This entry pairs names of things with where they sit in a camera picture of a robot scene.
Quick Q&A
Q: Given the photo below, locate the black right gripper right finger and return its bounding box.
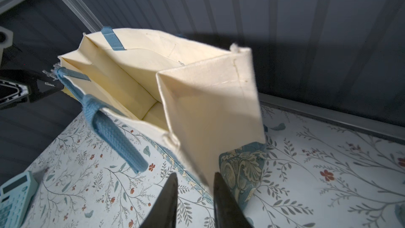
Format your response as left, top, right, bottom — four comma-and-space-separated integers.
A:
214, 173, 252, 228

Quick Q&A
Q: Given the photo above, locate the teal desk calculator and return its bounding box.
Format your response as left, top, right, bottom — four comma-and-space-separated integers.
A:
1, 171, 38, 228

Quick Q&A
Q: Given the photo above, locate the cream canvas tote bag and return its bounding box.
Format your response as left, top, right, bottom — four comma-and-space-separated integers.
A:
55, 27, 265, 208

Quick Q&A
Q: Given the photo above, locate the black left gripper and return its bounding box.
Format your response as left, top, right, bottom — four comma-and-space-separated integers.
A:
1, 69, 63, 109

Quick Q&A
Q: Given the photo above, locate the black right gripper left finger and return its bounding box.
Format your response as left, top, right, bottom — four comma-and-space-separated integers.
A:
140, 173, 178, 228

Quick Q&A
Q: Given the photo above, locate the floral patterned table mat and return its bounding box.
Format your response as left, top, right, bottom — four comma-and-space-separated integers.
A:
23, 106, 405, 228

